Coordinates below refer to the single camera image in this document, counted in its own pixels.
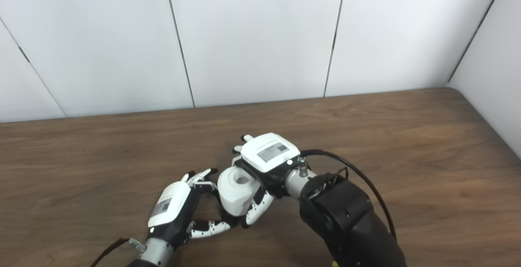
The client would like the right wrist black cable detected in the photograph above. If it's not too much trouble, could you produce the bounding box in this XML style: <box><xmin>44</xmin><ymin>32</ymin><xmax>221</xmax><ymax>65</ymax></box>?
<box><xmin>300</xmin><ymin>149</ymin><xmax>398</xmax><ymax>241</ymax></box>

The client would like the round white piece with holes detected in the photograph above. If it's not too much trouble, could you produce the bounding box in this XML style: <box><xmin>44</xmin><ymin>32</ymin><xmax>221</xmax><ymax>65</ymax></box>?
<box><xmin>217</xmin><ymin>167</ymin><xmax>261</xmax><ymax>216</ymax></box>

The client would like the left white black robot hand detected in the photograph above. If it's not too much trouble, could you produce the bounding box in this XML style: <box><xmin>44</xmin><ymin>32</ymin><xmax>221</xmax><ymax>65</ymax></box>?
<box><xmin>147</xmin><ymin>168</ymin><xmax>233</xmax><ymax>249</ymax></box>

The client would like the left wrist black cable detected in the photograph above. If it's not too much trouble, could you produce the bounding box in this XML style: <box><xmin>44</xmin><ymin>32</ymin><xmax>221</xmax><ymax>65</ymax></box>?
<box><xmin>89</xmin><ymin>238</ymin><xmax>146</xmax><ymax>267</ymax></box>

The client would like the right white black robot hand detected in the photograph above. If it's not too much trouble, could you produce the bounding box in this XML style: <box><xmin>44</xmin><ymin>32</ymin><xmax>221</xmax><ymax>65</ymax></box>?
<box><xmin>232</xmin><ymin>133</ymin><xmax>302</xmax><ymax>229</ymax></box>

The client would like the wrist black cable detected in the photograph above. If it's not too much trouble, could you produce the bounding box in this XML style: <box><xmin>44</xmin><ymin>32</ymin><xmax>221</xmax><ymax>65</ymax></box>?
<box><xmin>89</xmin><ymin>238</ymin><xmax>146</xmax><ymax>267</ymax></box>
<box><xmin>300</xmin><ymin>149</ymin><xmax>398</xmax><ymax>241</ymax></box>

